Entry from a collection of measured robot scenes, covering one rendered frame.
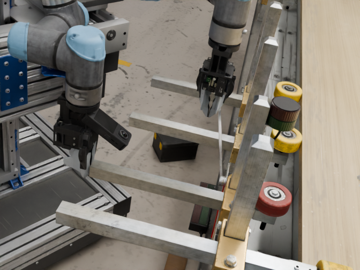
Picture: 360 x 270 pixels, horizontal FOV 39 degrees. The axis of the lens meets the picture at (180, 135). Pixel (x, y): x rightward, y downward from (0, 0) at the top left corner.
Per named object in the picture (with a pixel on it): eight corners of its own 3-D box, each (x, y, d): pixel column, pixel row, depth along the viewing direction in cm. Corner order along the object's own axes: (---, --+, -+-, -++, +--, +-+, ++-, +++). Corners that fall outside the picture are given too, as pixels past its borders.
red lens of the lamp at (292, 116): (268, 117, 101) (270, 107, 100) (269, 102, 106) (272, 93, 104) (297, 124, 100) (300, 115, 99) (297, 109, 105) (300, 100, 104)
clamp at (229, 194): (216, 224, 111) (221, 208, 108) (224, 186, 122) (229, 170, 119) (241, 231, 111) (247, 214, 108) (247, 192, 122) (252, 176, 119)
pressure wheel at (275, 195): (243, 235, 113) (255, 199, 106) (246, 212, 120) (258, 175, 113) (278, 245, 113) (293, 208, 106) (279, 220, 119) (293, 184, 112)
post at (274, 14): (233, 141, 167) (270, 3, 140) (234, 135, 170) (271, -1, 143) (243, 143, 167) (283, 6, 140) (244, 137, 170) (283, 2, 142)
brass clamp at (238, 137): (226, 162, 133) (231, 147, 130) (232, 134, 144) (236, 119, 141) (249, 167, 132) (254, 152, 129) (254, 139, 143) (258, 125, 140)
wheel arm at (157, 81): (149, 89, 158) (151, 77, 156) (152, 84, 161) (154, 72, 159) (285, 122, 155) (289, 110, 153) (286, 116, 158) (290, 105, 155)
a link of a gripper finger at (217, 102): (204, 126, 121) (212, 93, 115) (208, 113, 126) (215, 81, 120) (217, 129, 120) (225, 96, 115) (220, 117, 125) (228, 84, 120)
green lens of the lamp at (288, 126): (264, 127, 102) (267, 118, 101) (266, 112, 107) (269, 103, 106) (293, 134, 102) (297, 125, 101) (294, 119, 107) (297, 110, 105)
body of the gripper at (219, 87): (194, 93, 114) (204, 45, 108) (201, 76, 121) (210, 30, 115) (227, 101, 114) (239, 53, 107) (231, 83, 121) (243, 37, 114)
